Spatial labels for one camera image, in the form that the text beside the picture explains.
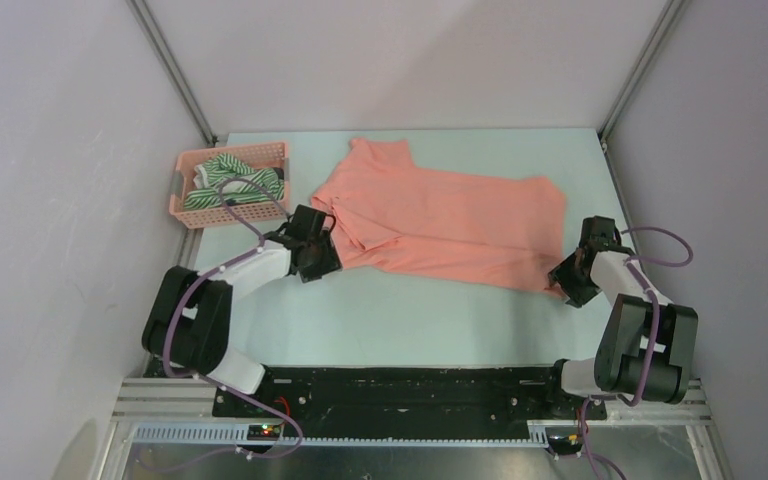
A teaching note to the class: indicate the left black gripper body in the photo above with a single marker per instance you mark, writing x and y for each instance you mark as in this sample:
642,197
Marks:
323,257

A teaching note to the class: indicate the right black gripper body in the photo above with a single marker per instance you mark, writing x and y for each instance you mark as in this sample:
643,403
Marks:
573,281

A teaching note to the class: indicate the salmon pink t-shirt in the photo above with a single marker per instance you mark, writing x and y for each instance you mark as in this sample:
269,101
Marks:
395,216

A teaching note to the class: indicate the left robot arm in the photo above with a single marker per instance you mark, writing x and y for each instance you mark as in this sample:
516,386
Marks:
190,320

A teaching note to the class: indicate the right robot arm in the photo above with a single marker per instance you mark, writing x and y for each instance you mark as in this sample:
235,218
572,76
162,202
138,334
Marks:
647,347

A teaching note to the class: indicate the pink plastic laundry basket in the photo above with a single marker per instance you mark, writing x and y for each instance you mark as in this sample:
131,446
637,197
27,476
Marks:
273,154

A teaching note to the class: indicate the green white striped garment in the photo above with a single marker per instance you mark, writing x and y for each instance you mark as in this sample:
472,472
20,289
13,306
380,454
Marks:
226,179

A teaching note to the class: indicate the right small circuit board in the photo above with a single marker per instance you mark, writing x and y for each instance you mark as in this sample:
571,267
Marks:
565,441

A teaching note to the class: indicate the small circuit board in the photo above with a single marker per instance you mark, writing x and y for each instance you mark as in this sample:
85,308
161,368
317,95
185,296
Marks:
565,441
264,432

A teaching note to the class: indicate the left small circuit board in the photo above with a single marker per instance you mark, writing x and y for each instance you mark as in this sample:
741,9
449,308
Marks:
264,432

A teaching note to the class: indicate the aluminium toothed cable duct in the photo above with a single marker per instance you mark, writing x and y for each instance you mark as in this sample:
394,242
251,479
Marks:
229,434

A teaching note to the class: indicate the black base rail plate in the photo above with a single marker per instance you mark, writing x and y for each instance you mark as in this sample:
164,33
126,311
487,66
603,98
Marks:
417,403

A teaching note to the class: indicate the left aluminium corner post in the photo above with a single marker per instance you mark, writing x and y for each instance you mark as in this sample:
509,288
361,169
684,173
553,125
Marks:
157,41

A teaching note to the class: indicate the aluminium corner post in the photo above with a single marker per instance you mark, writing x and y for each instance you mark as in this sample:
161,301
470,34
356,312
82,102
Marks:
157,41
656,41

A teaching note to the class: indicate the right aluminium corner post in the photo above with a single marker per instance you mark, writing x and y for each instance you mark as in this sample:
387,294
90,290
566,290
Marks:
656,41

